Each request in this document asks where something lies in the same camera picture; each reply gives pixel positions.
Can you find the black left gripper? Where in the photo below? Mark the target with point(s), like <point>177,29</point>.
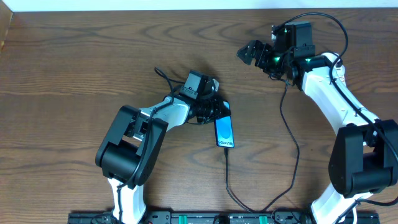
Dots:
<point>221,110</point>

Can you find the blue Samsung Galaxy smartphone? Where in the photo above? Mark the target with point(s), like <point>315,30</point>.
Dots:
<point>223,127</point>

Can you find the white power strip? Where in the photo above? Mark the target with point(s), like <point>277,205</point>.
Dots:
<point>340,71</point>

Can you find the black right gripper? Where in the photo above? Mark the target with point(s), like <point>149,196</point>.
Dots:
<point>259,55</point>

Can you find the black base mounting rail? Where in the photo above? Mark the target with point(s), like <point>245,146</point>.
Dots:
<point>164,217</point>

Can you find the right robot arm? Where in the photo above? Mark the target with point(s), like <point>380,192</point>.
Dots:
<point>363,161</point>

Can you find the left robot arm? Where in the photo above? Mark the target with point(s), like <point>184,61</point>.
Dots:
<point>130,148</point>

